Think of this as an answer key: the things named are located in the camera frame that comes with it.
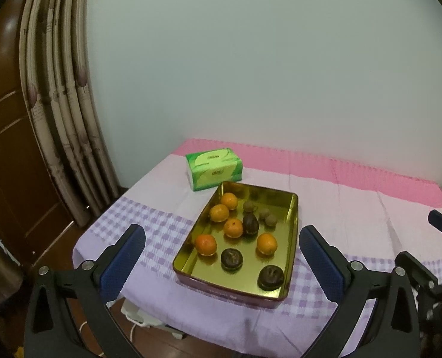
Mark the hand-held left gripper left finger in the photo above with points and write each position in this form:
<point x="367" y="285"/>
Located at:
<point x="124" y="257"/>

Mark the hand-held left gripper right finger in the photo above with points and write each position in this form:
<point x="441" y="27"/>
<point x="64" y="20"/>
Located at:
<point x="321" y="261"/>

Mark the red and gold tin box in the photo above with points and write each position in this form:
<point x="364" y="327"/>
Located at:
<point x="282" y="231"/>

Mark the orange mandarin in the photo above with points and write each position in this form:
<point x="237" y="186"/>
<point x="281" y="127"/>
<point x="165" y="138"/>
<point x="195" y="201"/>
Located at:
<point x="219" y="212"/>
<point x="206" y="244"/>
<point x="233" y="227"/>
<point x="267" y="243"/>
<point x="229" y="200"/>

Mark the small brown longan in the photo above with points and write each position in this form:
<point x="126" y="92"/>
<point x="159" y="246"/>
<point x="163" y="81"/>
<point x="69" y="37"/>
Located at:
<point x="248" y="206"/>
<point x="270" y="220"/>
<point x="263" y="213"/>

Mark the pink and purple checked tablecloth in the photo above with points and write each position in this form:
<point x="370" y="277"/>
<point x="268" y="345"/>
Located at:
<point x="355" y="212"/>

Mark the green tissue pack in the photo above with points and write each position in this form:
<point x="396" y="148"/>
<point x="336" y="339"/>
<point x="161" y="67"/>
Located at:
<point x="213" y="169"/>

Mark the beige patterned curtain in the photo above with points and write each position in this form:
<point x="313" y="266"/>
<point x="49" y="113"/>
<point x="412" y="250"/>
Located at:
<point x="64" y="119"/>

